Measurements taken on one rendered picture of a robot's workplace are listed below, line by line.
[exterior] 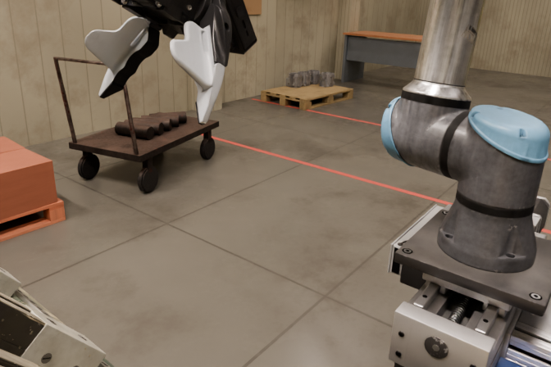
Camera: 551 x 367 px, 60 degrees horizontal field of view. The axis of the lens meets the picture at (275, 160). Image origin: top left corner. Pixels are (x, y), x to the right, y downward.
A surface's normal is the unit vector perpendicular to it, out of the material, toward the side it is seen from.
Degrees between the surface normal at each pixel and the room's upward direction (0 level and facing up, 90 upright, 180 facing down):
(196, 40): 61
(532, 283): 0
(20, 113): 90
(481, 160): 90
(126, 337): 0
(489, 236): 72
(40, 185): 90
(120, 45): 116
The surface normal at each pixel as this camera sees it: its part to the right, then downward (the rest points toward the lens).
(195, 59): 0.84, -0.33
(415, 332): -0.61, 0.25
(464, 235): -0.74, -0.11
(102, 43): 0.46, 0.69
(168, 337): 0.04, -0.94
